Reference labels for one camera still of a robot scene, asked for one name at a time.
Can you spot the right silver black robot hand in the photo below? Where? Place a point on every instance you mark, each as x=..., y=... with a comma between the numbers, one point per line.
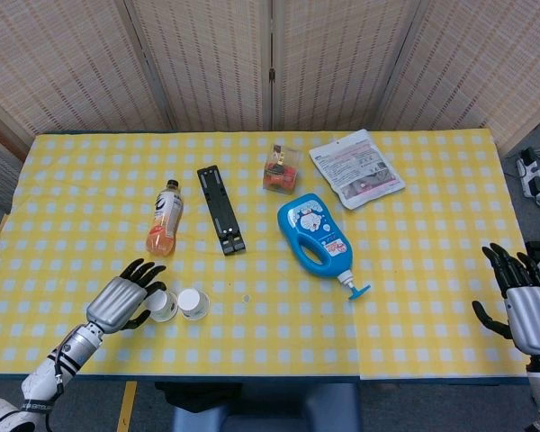
x=533, y=319

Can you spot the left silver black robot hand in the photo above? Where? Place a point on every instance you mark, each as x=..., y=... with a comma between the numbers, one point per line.
x=114, y=303

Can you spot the white paper cup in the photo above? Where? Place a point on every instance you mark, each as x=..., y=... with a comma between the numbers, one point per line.
x=165, y=308
x=193, y=304

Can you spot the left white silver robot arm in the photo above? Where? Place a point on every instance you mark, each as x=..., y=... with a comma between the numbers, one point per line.
x=58, y=364

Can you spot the orange drink plastic bottle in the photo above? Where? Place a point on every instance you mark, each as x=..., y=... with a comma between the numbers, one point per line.
x=165, y=220

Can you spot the yellow floor tape strip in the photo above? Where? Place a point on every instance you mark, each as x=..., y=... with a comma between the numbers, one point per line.
x=127, y=407

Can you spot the yellow white checked tablecloth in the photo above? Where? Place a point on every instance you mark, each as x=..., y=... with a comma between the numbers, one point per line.
x=252, y=333
x=432, y=270

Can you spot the black folding phone stand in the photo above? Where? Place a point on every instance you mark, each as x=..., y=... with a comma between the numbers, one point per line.
x=220, y=209

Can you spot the white power strip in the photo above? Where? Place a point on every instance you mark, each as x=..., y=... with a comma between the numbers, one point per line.
x=531, y=173

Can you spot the blue pump lotion bottle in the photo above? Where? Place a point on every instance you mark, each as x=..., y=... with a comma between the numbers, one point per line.
x=315, y=236

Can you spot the clear box with orange toy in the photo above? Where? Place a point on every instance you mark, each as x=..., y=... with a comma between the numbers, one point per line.
x=281, y=173

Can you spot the white printed plastic pouch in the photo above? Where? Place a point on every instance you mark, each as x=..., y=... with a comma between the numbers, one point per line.
x=357, y=168

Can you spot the black screen hinge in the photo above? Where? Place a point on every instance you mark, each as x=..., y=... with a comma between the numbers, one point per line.
x=272, y=74

